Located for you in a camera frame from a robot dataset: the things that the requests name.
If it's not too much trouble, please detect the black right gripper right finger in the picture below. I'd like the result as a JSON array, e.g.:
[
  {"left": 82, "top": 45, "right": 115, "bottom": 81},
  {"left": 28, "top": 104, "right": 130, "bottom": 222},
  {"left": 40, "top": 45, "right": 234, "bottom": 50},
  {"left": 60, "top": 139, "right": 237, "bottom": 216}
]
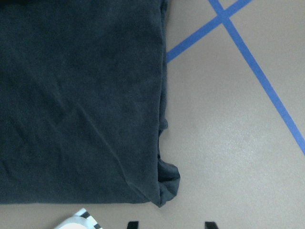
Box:
[{"left": 204, "top": 221, "right": 218, "bottom": 229}]

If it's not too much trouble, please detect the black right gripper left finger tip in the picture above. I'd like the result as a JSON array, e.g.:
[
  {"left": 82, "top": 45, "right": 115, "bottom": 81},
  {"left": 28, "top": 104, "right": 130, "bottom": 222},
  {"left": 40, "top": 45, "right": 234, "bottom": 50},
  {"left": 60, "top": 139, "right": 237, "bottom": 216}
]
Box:
[{"left": 127, "top": 221, "right": 139, "bottom": 229}]

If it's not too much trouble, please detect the black graphic t-shirt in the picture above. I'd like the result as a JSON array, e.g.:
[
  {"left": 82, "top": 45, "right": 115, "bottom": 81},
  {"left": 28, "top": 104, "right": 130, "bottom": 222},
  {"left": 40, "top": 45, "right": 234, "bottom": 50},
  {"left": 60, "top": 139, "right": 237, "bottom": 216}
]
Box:
[{"left": 0, "top": 0, "right": 180, "bottom": 207}]

